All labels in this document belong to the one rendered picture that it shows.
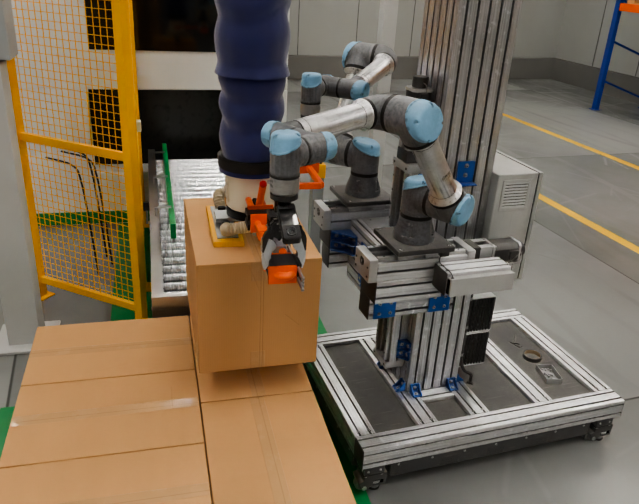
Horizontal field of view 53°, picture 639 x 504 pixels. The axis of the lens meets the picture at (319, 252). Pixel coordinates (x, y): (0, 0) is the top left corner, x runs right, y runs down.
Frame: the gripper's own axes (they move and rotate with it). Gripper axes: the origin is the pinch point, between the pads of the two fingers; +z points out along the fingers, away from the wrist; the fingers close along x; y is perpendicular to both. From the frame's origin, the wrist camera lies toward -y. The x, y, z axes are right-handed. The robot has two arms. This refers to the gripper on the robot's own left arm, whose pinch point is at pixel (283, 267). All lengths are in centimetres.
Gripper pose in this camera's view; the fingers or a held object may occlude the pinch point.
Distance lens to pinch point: 167.2
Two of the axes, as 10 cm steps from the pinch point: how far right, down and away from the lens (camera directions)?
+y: -2.3, -4.2, 8.8
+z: -0.5, 9.0, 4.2
